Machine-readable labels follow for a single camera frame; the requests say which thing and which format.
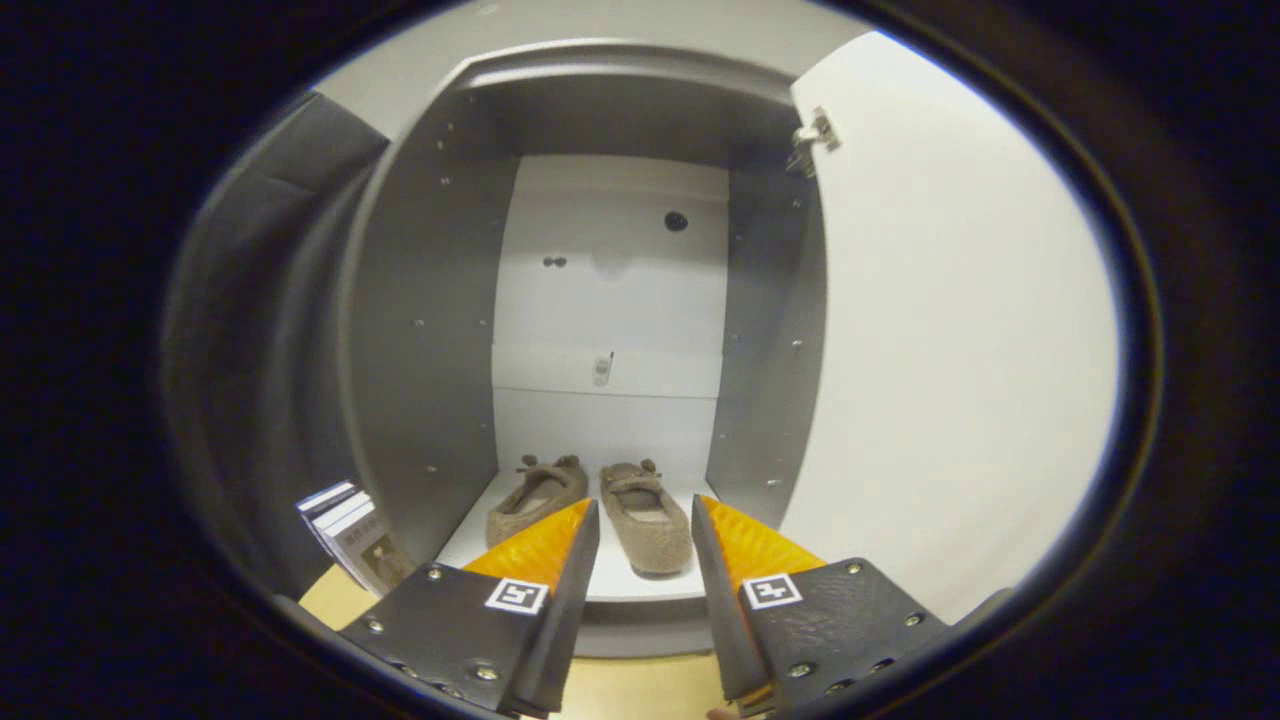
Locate black backdrop cloth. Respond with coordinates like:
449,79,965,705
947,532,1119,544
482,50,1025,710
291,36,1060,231
160,90,391,601

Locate grey shoe cabinet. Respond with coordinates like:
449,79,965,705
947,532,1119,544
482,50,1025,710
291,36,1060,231
335,38,831,659

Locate stack of books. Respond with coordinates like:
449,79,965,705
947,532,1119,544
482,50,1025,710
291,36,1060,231
296,480,416,598

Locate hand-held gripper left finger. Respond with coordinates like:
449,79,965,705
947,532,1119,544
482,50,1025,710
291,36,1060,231
335,498,601,719

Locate brown fuzzy slipper shoe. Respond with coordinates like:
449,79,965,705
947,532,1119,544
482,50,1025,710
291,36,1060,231
598,460,694,576
487,455,589,549

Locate metal door hinge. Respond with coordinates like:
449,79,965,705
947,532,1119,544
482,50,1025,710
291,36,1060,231
790,105,843,179

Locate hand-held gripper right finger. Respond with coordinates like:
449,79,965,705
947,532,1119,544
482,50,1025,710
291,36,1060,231
690,493,951,716

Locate white shoe cabinet door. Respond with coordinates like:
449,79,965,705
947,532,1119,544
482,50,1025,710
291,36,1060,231
780,30,1121,626

